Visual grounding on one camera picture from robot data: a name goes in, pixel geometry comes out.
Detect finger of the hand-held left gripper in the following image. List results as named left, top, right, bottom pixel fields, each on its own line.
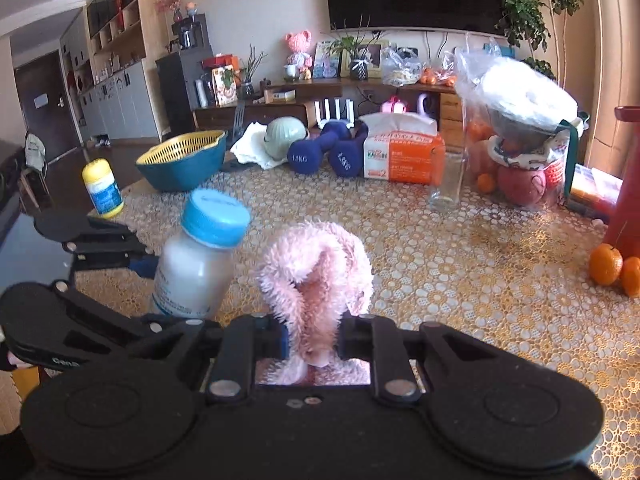
left=52, top=281, right=168, bottom=357
left=62, top=232, right=161, bottom=281

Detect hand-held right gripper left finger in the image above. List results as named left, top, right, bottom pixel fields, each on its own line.
left=127, top=312, right=291, bottom=407

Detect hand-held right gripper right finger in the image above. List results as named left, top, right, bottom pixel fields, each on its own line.
left=335, top=312, right=547, bottom=406

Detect white bottle with blue cap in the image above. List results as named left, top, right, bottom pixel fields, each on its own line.
left=149, top=189, right=252, bottom=322

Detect pink fluffy cloth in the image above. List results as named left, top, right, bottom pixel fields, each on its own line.
left=256, top=221, right=374, bottom=387

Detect yellow-capped bottle with blue label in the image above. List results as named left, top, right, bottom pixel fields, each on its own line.
left=81, top=158, right=125, bottom=219

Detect blue and yellow colander basket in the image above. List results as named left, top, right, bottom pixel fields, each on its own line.
left=136, top=129, right=229, bottom=192

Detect chair with hanging cloth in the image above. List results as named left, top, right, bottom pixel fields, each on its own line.
left=19, top=131, right=52, bottom=207

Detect white cloth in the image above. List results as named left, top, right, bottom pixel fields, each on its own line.
left=230, top=122, right=301, bottom=171

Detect dark water dispenser cabinet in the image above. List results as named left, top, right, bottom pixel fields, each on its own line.
left=155, top=47, right=214, bottom=137

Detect blue dumbbell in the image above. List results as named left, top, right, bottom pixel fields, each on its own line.
left=287, top=122, right=353, bottom=176
left=329, top=122, right=371, bottom=179

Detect dark wooden door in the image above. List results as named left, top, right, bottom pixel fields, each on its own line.
left=13, top=50, right=69, bottom=162

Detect clear glass jar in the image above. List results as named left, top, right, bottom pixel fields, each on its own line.
left=428, top=152, right=469, bottom=212

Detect patterned gift bag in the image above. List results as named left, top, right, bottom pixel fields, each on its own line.
left=212, top=65, right=239, bottom=107

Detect orange and white tissue pack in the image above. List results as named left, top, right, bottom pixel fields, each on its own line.
left=357, top=112, right=447, bottom=185

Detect wooden television cabinet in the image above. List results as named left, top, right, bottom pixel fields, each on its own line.
left=192, top=76, right=468, bottom=150

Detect vase of bare twigs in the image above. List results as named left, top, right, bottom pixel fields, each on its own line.
left=238, top=44, right=267, bottom=100

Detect white router with antennas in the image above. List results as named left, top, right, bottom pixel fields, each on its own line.
left=315, top=98, right=357, bottom=129

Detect black coffee machine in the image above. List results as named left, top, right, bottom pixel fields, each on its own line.
left=169, top=12, right=209, bottom=51

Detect pink flowers in vase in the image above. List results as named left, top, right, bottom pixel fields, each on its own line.
left=155, top=0, right=186, bottom=24

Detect pink bear figure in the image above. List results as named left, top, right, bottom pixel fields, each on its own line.
left=284, top=31, right=314, bottom=80

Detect small plant in black pot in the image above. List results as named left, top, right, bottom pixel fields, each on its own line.
left=329, top=22, right=387, bottom=81

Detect clear bag of snacks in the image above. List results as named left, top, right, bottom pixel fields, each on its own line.
left=382, top=48, right=427, bottom=86

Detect bag of oranges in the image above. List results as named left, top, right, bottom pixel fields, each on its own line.
left=419, top=66, right=459, bottom=88

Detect framed photo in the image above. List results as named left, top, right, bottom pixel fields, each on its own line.
left=340, top=40, right=390, bottom=79

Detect stack of colourful boxes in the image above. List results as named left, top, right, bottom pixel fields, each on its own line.
left=569, top=163, right=624, bottom=222

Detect clear plastic bag with bowl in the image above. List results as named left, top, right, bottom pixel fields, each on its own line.
left=454, top=46, right=592, bottom=139

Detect red flask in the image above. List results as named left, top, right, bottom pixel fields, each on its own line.
left=601, top=104, right=640, bottom=261

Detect tall green potted tree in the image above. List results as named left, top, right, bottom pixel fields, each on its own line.
left=494, top=0, right=589, bottom=81

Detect white wall cabinets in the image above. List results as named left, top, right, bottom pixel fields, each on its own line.
left=60, top=10, right=162, bottom=144

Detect wooden wall shelf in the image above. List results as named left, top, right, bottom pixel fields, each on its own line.
left=84, top=0, right=149, bottom=69

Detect green bag strap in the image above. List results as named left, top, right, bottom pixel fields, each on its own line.
left=559, top=118, right=592, bottom=199

